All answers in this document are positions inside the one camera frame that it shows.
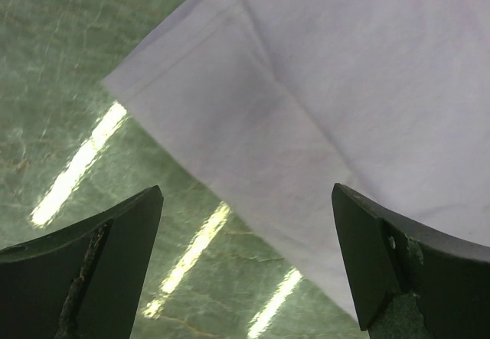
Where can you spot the purple t shirt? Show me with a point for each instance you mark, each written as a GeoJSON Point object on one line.
{"type": "Point", "coordinates": [270, 103]}

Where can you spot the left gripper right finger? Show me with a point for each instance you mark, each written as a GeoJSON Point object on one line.
{"type": "Point", "coordinates": [408, 280]}

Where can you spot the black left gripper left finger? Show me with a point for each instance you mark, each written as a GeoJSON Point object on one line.
{"type": "Point", "coordinates": [84, 280]}

